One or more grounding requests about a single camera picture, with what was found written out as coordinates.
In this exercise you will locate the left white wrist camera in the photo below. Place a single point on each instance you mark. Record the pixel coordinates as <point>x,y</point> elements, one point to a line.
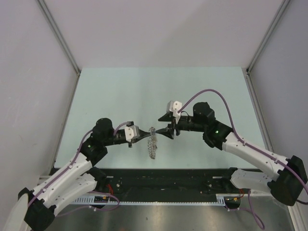
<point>131,131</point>

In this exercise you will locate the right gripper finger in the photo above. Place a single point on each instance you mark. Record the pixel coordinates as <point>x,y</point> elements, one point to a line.
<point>168,117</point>
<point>167,132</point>

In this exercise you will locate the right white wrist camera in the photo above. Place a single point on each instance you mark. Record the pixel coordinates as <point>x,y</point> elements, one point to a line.
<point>173,110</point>

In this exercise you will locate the right aluminium frame post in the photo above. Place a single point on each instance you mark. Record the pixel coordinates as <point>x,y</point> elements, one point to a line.
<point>269,32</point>

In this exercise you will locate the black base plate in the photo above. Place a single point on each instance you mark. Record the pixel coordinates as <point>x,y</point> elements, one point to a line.
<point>125,182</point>

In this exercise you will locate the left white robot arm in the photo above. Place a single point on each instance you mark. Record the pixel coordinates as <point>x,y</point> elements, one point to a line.
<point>79,175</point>

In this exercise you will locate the left aluminium frame post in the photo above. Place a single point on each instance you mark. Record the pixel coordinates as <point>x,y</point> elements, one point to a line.
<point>58,34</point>

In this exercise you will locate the white slotted cable duct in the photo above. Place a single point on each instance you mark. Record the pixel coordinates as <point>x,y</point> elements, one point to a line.
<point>162,198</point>

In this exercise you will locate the large silver keyring holder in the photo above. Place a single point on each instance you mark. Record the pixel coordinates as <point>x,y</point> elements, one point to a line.
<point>152,143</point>

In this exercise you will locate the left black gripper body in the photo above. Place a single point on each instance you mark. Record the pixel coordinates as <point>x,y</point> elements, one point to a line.
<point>115,139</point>

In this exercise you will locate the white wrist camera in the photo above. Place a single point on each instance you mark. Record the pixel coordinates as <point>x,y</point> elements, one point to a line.
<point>131,131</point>
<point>173,110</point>

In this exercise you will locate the aluminium frame post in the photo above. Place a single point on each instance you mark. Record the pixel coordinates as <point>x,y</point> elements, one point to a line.
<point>58,34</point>
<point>269,32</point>

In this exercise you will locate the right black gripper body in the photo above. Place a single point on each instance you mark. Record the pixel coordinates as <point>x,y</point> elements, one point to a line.
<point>187,123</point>

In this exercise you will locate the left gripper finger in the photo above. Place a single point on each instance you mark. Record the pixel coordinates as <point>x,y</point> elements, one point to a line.
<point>144,133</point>
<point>141,137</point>

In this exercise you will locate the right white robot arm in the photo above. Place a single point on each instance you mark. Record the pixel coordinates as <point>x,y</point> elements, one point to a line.
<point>284,178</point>

